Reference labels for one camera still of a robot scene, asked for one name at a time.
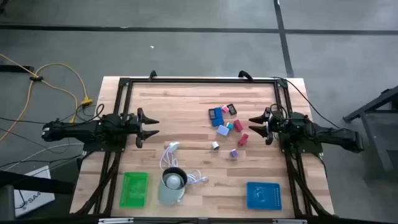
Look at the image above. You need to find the white box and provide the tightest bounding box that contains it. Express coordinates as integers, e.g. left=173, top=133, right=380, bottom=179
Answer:
left=14, top=165, right=56, bottom=218

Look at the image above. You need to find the pale green desk lamp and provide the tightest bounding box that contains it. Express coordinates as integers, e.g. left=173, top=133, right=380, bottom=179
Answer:
left=157, top=167, right=188, bottom=206

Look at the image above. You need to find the black aluminium rig frame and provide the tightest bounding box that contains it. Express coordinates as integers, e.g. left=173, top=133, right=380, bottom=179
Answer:
left=74, top=76, right=335, bottom=217

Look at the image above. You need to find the black metal table frame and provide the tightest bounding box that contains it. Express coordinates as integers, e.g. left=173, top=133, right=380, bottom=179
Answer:
left=343, top=85, right=398, bottom=172

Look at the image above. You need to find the yellow extension cord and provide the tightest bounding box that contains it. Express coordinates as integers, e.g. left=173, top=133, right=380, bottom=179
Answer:
left=0, top=52, right=94, bottom=142

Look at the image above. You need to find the lavender power adapter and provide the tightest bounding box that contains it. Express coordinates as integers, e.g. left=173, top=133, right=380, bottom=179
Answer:
left=216, top=124, right=230, bottom=137

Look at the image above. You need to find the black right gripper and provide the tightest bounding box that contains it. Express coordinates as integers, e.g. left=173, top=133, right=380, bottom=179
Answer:
left=248, top=106, right=282, bottom=146

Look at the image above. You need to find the blue plastic basket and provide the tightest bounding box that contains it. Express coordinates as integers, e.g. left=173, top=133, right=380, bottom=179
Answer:
left=246, top=181, right=283, bottom=211

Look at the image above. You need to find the green plastic basket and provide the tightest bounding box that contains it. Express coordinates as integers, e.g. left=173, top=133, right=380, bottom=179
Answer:
left=119, top=171, right=150, bottom=208

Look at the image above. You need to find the white lamp power cord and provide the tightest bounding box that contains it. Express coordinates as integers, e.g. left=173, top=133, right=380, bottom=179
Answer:
left=159, top=141, right=210, bottom=185

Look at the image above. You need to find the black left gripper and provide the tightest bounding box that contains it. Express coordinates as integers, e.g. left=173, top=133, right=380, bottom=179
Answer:
left=123, top=108, right=160, bottom=149

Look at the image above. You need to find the silver metal bracket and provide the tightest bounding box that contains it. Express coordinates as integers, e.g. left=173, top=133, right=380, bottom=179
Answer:
left=98, top=217, right=134, bottom=224
left=272, top=218, right=307, bottom=224

